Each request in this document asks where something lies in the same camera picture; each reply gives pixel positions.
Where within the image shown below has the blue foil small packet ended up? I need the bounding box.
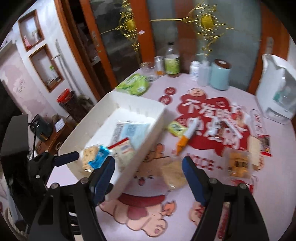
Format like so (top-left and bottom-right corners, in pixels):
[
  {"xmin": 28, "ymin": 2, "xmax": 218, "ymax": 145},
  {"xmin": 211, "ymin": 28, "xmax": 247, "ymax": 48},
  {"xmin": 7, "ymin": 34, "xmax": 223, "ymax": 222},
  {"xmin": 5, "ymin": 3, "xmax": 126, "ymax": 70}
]
[{"xmin": 88, "ymin": 145, "xmax": 110, "ymax": 169}]

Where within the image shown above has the rice puff cake pack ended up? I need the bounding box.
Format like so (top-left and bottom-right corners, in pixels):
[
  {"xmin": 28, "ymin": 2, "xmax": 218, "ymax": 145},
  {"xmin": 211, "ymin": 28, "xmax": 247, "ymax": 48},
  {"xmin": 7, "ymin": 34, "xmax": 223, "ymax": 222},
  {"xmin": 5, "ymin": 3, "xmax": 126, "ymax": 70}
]
[{"xmin": 82, "ymin": 146, "xmax": 99, "ymax": 172}]

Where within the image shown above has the rice puff cake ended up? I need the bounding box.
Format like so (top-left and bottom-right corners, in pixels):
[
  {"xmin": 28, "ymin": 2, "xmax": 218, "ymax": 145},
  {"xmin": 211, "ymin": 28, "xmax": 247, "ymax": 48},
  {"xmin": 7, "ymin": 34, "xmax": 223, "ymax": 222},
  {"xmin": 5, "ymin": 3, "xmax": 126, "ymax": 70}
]
[{"xmin": 161, "ymin": 160, "xmax": 187, "ymax": 190}]

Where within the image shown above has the cream red small packet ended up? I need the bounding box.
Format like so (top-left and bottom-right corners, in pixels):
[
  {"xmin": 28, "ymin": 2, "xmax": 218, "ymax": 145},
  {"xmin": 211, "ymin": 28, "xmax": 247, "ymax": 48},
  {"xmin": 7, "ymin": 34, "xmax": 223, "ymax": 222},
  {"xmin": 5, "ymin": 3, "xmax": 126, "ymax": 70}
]
[{"xmin": 108, "ymin": 138, "xmax": 135, "ymax": 172}]

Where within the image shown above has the brown cracker pack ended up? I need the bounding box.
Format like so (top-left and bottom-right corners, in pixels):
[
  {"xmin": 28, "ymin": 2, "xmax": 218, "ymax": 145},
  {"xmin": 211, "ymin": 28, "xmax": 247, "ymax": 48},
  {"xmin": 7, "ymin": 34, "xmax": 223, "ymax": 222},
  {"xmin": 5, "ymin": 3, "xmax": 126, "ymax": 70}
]
[{"xmin": 224, "ymin": 148, "xmax": 252, "ymax": 179}]

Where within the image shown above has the white blue pouch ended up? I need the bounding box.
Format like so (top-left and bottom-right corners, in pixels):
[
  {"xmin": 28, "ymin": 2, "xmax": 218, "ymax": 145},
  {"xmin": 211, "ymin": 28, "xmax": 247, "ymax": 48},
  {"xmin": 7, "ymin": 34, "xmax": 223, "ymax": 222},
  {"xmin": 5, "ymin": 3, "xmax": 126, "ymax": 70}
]
[{"xmin": 110, "ymin": 121, "xmax": 149, "ymax": 150}]

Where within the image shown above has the white orange snack stick pack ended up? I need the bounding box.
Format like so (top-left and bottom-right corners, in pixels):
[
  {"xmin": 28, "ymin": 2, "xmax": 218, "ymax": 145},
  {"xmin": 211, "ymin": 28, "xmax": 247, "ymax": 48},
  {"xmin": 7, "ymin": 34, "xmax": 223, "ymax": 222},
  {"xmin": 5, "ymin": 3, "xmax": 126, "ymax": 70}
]
[{"xmin": 176, "ymin": 118, "xmax": 200, "ymax": 156}]

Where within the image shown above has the small green yellow packet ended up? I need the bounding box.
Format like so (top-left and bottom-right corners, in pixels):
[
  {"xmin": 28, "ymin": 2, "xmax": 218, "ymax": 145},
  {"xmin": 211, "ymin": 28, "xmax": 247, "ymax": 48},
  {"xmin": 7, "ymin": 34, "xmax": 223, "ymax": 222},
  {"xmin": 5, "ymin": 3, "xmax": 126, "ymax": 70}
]
[{"xmin": 166, "ymin": 121, "xmax": 188, "ymax": 138}]

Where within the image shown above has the wafer biscuit pack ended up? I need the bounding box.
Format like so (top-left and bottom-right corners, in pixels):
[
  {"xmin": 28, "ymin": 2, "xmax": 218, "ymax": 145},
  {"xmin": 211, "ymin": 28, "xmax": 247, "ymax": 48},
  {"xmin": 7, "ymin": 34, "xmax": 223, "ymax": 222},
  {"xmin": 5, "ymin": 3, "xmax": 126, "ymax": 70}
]
[{"xmin": 247, "ymin": 136, "xmax": 261, "ymax": 166}]

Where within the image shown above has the red white jujube snack bag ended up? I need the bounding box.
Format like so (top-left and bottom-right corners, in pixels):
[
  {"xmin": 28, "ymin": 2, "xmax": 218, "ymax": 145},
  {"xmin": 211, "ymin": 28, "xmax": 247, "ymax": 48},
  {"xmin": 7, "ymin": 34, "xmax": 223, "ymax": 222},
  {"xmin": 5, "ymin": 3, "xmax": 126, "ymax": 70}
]
[{"xmin": 222, "ymin": 104, "xmax": 250, "ymax": 139}]

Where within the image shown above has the red dark snack packet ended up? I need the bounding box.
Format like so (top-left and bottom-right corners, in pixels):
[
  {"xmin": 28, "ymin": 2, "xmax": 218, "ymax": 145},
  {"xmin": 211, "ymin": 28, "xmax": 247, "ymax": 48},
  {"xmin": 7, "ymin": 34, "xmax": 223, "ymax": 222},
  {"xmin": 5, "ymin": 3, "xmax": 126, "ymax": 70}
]
[{"xmin": 258, "ymin": 135, "xmax": 272, "ymax": 157}]

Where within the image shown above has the white plastic storage bin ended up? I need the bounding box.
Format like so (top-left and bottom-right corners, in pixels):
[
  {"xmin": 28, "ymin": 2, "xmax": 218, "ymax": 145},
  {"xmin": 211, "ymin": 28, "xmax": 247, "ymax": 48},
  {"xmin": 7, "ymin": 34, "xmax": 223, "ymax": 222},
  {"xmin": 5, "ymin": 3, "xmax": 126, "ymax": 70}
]
[{"xmin": 58, "ymin": 91, "xmax": 166, "ymax": 201}]

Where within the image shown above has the pink printed tablecloth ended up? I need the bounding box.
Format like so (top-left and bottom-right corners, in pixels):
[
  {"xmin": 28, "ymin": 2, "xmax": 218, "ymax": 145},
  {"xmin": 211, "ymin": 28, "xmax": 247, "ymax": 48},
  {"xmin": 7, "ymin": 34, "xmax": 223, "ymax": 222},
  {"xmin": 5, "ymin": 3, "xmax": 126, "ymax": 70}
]
[{"xmin": 95, "ymin": 74, "xmax": 295, "ymax": 240}]

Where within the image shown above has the red lid dark jar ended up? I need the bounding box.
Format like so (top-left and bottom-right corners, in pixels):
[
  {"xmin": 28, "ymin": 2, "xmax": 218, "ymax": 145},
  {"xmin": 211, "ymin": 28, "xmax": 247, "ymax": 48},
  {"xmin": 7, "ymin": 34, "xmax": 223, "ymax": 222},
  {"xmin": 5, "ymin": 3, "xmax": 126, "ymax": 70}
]
[{"xmin": 57, "ymin": 88, "xmax": 81, "ymax": 123}]

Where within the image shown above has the green tissue pack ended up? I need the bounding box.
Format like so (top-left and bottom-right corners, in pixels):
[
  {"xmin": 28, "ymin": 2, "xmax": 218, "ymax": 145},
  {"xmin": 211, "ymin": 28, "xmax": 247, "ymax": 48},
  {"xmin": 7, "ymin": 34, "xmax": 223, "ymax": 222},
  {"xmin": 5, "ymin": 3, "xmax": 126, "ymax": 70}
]
[{"xmin": 115, "ymin": 73, "xmax": 149, "ymax": 96}]

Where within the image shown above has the translucent squeeze bottle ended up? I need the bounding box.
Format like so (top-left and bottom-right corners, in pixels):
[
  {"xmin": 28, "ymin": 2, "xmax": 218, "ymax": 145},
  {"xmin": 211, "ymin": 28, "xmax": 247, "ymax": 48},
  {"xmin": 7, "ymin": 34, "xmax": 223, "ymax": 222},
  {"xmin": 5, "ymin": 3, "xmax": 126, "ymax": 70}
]
[{"xmin": 197, "ymin": 53, "xmax": 211, "ymax": 86}]

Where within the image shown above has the white pill bottle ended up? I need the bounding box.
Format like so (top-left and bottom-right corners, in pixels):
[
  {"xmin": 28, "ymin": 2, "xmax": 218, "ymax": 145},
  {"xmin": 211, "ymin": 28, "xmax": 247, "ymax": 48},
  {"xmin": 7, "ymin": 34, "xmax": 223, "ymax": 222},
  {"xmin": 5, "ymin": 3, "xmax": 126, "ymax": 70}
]
[{"xmin": 190, "ymin": 61, "xmax": 201, "ymax": 81}]

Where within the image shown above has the light blue canister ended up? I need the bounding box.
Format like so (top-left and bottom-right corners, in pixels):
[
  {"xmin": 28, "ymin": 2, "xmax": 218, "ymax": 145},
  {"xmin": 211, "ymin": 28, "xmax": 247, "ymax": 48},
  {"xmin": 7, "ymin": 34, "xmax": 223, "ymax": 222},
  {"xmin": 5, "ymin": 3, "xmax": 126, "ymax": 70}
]
[{"xmin": 209, "ymin": 59, "xmax": 232, "ymax": 91}]

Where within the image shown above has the clear drinking glass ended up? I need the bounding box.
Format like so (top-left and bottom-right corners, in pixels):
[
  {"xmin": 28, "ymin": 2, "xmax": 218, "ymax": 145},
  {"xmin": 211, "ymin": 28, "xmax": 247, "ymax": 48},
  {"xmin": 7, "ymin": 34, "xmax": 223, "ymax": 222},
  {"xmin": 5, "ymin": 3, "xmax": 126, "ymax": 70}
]
[{"xmin": 140, "ymin": 62, "xmax": 158, "ymax": 82}]

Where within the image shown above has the white desktop organizer box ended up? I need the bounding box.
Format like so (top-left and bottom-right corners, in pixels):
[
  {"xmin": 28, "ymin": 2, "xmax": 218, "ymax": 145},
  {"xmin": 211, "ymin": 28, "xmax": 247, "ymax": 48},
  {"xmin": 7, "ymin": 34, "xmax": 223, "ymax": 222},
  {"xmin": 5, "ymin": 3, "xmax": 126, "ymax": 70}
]
[{"xmin": 255, "ymin": 54, "xmax": 295, "ymax": 125}]

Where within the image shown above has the glass bottle green label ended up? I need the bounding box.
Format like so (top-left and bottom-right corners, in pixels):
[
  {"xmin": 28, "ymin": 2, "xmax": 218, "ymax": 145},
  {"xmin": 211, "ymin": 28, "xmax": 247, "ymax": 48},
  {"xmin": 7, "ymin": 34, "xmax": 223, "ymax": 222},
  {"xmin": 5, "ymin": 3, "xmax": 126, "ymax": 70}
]
[{"xmin": 164, "ymin": 42, "xmax": 180, "ymax": 77}]

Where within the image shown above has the small spice jar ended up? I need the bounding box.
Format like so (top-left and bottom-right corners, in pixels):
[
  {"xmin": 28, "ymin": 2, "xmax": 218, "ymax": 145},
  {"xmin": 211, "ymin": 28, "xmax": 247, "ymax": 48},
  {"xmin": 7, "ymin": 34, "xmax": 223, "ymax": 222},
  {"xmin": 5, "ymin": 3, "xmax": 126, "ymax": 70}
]
[{"xmin": 154, "ymin": 56, "xmax": 166, "ymax": 76}]

